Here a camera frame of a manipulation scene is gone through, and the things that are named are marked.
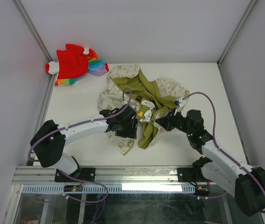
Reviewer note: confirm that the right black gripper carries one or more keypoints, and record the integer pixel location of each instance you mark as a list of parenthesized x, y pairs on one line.
[(164, 121)]

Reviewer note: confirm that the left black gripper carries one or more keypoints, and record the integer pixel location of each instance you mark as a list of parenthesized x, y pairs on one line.
[(131, 133)]

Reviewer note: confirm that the cream green printed jacket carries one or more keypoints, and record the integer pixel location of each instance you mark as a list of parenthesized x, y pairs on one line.
[(150, 99)]

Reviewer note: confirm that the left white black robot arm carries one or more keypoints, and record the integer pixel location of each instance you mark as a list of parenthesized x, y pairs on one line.
[(49, 141)]

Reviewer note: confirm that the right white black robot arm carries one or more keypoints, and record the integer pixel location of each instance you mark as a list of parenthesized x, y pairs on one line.
[(242, 181)]

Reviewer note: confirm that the red rainbow striped garment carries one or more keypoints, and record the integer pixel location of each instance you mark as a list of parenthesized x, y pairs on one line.
[(75, 62)]

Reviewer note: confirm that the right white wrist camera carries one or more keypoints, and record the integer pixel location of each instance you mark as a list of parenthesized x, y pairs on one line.
[(180, 103)]

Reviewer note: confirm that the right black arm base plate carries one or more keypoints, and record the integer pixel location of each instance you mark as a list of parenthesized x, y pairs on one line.
[(185, 174)]

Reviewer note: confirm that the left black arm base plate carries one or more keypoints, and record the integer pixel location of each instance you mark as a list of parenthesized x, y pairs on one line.
[(83, 174)]

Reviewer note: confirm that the right aluminium corner post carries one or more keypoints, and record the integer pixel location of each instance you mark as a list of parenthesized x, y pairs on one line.
[(237, 31)]

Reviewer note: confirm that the aluminium corner post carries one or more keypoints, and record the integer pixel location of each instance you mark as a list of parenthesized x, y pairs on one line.
[(32, 29), (237, 31)]

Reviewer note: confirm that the aluminium front rail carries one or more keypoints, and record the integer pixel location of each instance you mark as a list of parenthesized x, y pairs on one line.
[(104, 174)]

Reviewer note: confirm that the left aluminium corner post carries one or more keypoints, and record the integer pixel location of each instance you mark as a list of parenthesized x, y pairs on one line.
[(32, 29)]

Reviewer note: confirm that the grey slotted cable duct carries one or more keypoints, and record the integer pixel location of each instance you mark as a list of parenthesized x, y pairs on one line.
[(125, 188)]

